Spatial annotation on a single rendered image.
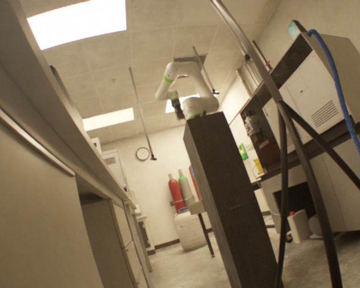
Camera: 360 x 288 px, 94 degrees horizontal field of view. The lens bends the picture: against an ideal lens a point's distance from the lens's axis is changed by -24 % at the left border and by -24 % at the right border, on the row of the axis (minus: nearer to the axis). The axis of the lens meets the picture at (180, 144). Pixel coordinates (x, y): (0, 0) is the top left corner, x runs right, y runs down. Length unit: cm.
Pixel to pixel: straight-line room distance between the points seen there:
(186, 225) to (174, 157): 224
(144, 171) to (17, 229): 505
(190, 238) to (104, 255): 266
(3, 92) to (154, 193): 496
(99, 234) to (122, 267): 20
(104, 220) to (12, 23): 99
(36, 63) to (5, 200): 18
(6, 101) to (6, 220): 15
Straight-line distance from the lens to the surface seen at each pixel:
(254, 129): 210
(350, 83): 161
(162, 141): 551
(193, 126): 128
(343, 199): 152
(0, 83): 31
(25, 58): 32
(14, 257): 25
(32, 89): 37
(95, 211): 113
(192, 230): 366
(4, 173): 27
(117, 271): 114
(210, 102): 159
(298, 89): 165
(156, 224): 512
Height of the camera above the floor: 64
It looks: 17 degrees up
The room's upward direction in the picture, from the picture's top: 18 degrees counter-clockwise
